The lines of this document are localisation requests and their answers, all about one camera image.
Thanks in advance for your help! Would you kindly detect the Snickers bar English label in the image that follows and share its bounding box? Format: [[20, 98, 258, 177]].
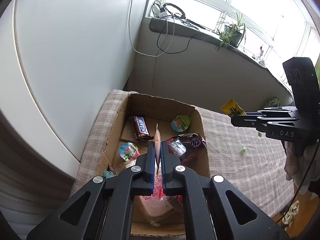
[[176, 133, 207, 162]]

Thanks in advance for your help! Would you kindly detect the window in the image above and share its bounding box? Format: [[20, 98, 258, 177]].
[[150, 0, 319, 85]]

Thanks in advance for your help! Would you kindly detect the black cable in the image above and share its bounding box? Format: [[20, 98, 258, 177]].
[[151, 2, 208, 55]]

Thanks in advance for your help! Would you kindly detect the green snack bag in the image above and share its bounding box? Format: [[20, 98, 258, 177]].
[[264, 96, 280, 108]]

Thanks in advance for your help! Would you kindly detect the Snickers bar Chinese label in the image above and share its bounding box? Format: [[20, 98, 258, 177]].
[[130, 115, 153, 141]]

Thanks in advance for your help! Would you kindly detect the potted green plant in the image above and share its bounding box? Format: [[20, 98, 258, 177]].
[[216, 12, 247, 51]]

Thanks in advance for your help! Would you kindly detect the packaged sliced bread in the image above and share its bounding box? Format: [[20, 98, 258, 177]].
[[137, 125, 176, 226]]

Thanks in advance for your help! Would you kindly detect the pink checked tablecloth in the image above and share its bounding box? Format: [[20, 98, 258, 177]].
[[72, 106, 294, 217]]

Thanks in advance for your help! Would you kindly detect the small green candy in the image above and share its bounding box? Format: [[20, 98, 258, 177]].
[[241, 146, 247, 154]]

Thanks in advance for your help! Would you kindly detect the yellow snack bag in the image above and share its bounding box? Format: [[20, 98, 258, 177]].
[[220, 99, 246, 117]]

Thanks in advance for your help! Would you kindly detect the white cable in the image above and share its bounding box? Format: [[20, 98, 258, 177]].
[[127, 0, 176, 58]]

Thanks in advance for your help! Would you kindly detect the cardboard box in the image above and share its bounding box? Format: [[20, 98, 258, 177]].
[[93, 90, 210, 237]]

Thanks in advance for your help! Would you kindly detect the round green jelly cup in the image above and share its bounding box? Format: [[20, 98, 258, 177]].
[[170, 114, 191, 132]]

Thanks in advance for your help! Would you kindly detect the heart-shaped quail egg pack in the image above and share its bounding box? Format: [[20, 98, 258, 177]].
[[119, 142, 140, 161]]

